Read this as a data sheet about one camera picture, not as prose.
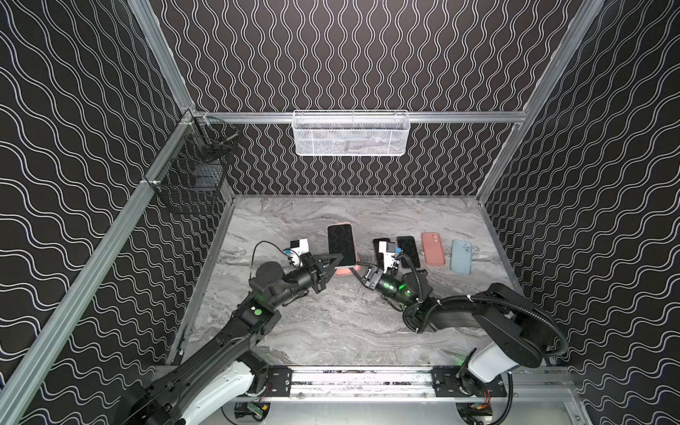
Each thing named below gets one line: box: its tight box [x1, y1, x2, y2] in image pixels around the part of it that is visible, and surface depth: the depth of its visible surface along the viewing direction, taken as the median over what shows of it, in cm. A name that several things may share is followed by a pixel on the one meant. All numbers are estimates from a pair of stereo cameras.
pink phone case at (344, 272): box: [335, 264, 362, 277], surface depth 76 cm
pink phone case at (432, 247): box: [421, 231, 446, 267], surface depth 106 cm
